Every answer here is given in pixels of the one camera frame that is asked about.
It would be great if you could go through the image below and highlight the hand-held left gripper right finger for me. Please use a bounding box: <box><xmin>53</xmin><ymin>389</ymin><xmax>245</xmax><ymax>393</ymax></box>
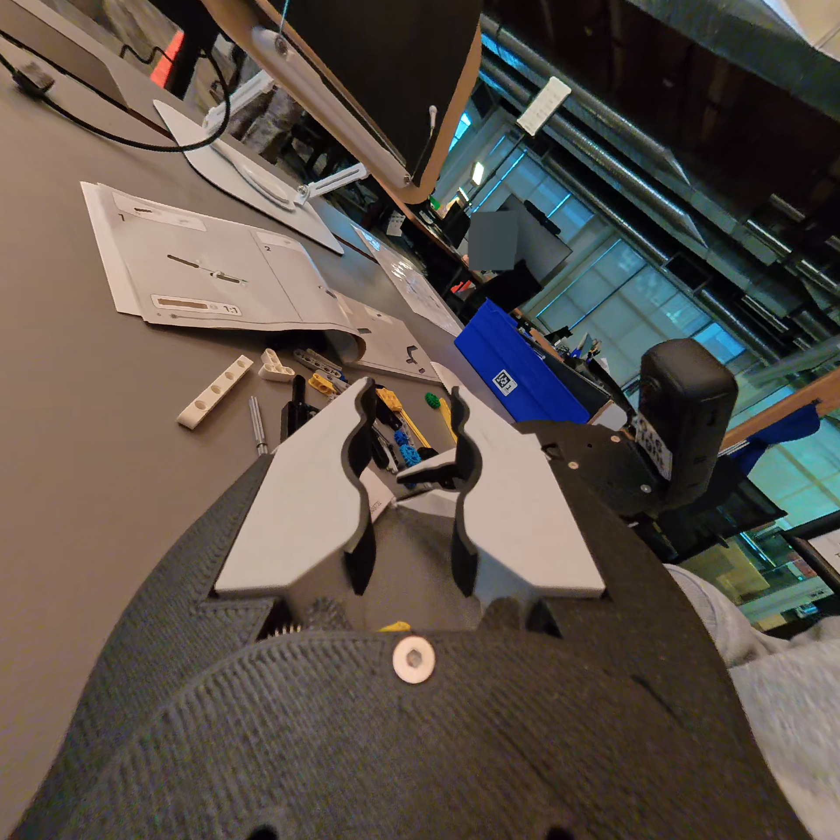
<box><xmin>450</xmin><ymin>386</ymin><xmax>607</xmax><ymax>601</ymax></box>

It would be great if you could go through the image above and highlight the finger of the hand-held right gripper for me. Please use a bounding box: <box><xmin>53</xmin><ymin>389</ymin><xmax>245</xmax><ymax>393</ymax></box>
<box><xmin>395</xmin><ymin>451</ymin><xmax>463</xmax><ymax>491</ymax></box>
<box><xmin>392</xmin><ymin>490</ymin><xmax>459</xmax><ymax>521</ymax></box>

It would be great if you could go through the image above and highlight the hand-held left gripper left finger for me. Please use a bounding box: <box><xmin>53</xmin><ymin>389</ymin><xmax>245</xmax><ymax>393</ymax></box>
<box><xmin>214</xmin><ymin>377</ymin><xmax>378</xmax><ymax>614</ymax></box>

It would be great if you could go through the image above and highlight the yellow lego axle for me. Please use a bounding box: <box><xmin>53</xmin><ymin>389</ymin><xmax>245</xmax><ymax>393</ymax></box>
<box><xmin>394</xmin><ymin>407</ymin><xmax>433</xmax><ymax>451</ymax></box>

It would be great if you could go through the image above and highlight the white lego beam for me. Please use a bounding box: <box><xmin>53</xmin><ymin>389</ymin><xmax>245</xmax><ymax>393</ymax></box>
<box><xmin>176</xmin><ymin>354</ymin><xmax>254</xmax><ymax>431</ymax></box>

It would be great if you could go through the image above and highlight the thick grey lego beam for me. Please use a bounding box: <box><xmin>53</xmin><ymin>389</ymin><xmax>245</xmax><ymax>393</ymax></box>
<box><xmin>293</xmin><ymin>348</ymin><xmax>344</xmax><ymax>380</ymax></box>

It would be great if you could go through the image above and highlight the white cardboard box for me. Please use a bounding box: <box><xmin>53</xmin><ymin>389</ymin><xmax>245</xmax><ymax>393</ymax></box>
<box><xmin>589</xmin><ymin>399</ymin><xmax>632</xmax><ymax>432</ymax></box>

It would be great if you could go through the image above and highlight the blue plastic bin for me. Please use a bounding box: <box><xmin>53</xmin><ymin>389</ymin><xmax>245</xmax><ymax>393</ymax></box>
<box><xmin>454</xmin><ymin>300</ymin><xmax>593</xmax><ymax>425</ymax></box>

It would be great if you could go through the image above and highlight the blue cloth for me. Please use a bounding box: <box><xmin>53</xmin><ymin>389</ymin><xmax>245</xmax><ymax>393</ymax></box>
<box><xmin>725</xmin><ymin>402</ymin><xmax>823</xmax><ymax>475</ymax></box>

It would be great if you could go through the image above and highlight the white laminated sheet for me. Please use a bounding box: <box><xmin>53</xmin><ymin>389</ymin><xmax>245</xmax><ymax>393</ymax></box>
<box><xmin>354</xmin><ymin>226</ymin><xmax>464</xmax><ymax>337</ymax></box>

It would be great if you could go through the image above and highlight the wooden beam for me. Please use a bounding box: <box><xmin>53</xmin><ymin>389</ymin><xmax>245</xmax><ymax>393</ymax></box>
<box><xmin>718</xmin><ymin>379</ymin><xmax>840</xmax><ymax>455</ymax></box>

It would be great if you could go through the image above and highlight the white instruction booklet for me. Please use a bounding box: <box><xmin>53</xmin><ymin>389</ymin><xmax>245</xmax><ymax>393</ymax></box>
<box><xmin>80</xmin><ymin>180</ymin><xmax>442</xmax><ymax>386</ymax></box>

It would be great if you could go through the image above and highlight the person's grey jacket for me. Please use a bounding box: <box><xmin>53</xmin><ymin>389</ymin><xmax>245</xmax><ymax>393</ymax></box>
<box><xmin>661</xmin><ymin>563</ymin><xmax>840</xmax><ymax>840</ymax></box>

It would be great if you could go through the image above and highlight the white monitor stand base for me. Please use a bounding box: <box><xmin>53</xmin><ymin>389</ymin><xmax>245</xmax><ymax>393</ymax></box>
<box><xmin>154</xmin><ymin>98</ymin><xmax>346</xmax><ymax>256</ymax></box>

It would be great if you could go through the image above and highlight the white rectangular panel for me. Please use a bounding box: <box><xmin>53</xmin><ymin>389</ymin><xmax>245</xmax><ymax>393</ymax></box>
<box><xmin>516</xmin><ymin>76</ymin><xmax>572</xmax><ymax>136</ymax></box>

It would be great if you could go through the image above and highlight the black monitor with wooden trim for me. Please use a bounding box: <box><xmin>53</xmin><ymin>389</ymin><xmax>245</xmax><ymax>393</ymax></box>
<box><xmin>202</xmin><ymin>0</ymin><xmax>484</xmax><ymax>206</ymax></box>

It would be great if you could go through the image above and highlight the grey flat box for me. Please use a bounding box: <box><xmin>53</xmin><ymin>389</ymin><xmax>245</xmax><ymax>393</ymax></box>
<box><xmin>0</xmin><ymin>0</ymin><xmax>156</xmax><ymax>127</ymax></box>

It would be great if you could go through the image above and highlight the black cable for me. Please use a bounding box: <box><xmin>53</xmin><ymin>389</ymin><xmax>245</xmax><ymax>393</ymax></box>
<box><xmin>0</xmin><ymin>31</ymin><xmax>232</xmax><ymax>154</ymax></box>

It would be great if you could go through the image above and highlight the grey cable plug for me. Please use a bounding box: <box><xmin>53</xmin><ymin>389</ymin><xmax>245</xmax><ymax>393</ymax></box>
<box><xmin>14</xmin><ymin>60</ymin><xmax>57</xmax><ymax>97</ymax></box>

